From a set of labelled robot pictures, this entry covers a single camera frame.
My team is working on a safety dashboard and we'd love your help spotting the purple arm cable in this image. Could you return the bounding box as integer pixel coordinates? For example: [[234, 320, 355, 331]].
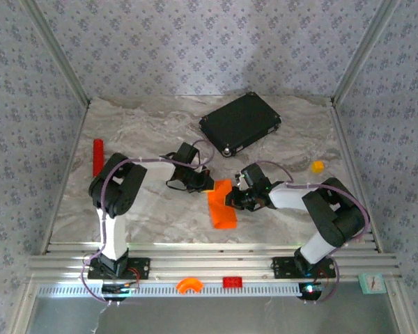
[[80, 138, 216, 307], [254, 159, 372, 303]]

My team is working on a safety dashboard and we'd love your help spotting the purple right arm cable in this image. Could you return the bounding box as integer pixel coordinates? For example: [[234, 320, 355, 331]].
[[254, 159, 372, 303]]

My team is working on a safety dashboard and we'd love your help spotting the orange curved plastic piece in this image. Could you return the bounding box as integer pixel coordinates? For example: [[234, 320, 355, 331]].
[[176, 277, 205, 295]]

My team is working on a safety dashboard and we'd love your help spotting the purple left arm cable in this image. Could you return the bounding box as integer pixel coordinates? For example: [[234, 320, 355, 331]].
[[80, 138, 216, 307]]

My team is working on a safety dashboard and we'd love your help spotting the black flat case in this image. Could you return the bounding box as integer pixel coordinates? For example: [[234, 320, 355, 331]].
[[198, 91, 282, 158]]

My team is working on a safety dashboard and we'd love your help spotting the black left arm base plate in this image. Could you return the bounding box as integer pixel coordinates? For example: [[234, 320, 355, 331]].
[[87, 256, 150, 280]]

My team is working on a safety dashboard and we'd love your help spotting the white slotted cable duct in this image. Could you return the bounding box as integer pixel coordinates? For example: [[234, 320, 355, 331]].
[[37, 282, 309, 299]]

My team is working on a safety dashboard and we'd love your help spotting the aluminium side rail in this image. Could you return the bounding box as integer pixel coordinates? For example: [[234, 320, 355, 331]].
[[40, 100, 91, 255], [329, 99, 384, 253]]

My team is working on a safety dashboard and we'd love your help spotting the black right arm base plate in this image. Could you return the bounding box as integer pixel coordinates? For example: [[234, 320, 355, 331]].
[[272, 256, 336, 279]]

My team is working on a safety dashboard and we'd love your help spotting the small teal clock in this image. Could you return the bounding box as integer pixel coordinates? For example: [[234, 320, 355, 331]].
[[358, 272, 387, 296]]

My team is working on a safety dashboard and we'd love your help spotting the aluminium frame post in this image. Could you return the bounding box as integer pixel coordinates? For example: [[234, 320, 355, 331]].
[[20, 0, 91, 107], [330, 0, 401, 105]]

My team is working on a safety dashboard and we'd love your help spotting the orange cloth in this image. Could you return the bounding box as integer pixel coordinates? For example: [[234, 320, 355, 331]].
[[208, 178, 238, 231]]

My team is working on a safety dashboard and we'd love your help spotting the black controller board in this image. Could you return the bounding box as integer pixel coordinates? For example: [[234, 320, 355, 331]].
[[102, 282, 140, 301], [298, 281, 327, 301]]

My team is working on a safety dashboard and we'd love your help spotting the red cylinder with grey cap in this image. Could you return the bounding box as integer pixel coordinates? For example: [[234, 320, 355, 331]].
[[92, 138, 105, 178]]

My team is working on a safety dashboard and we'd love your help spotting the aluminium rail frame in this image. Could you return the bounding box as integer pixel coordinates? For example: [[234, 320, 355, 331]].
[[26, 241, 401, 283]]

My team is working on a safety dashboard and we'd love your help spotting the red rectangular block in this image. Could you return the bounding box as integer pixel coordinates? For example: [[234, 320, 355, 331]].
[[222, 276, 244, 289]]

